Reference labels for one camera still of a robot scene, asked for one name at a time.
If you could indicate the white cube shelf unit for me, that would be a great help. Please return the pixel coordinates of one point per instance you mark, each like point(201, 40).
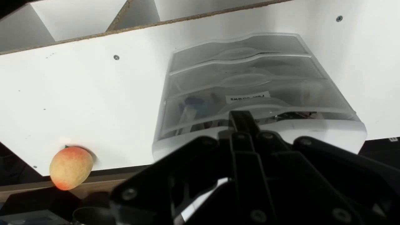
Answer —
point(83, 91)

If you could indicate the brown wooden desk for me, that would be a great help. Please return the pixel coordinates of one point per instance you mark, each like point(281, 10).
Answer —
point(104, 183)

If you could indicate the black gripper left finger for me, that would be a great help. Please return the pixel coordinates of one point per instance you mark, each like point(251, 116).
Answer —
point(188, 183)

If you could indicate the peach fruit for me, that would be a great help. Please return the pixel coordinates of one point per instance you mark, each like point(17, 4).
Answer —
point(72, 168)

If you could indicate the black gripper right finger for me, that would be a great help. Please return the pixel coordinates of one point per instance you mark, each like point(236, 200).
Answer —
point(313, 183)

